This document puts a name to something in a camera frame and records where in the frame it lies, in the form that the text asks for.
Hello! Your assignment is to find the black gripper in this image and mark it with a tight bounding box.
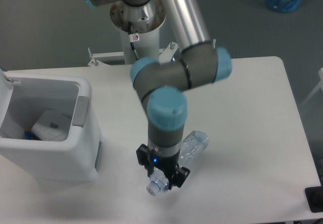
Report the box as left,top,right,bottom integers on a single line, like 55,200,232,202
136,144,191,190

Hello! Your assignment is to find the clear plastic water bottle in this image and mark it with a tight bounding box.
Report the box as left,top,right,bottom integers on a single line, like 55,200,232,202
146,131,209,196

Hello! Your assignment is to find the white plastic wrapper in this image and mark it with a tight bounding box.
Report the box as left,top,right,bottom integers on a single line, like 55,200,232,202
31,109,71,142

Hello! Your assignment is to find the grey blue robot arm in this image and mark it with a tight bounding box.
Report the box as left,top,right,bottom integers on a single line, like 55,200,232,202
84,0,232,195

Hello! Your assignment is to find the white plastic trash can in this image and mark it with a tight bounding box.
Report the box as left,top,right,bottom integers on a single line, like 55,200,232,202
1,71,103,182

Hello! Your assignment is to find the blue snack packet in bin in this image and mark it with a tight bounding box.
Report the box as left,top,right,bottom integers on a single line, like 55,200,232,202
24,129,40,140

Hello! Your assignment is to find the black device at table edge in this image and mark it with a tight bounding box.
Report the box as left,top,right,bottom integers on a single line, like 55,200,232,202
305,186,322,213

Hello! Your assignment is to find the black pedestal cable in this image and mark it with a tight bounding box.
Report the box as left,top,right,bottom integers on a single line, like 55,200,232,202
127,21,141,65

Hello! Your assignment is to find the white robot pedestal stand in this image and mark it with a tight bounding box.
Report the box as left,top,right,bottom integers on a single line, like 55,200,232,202
87,0,220,67

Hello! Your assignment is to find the white frame at right edge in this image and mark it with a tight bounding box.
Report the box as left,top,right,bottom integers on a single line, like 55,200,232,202
300,68,323,108

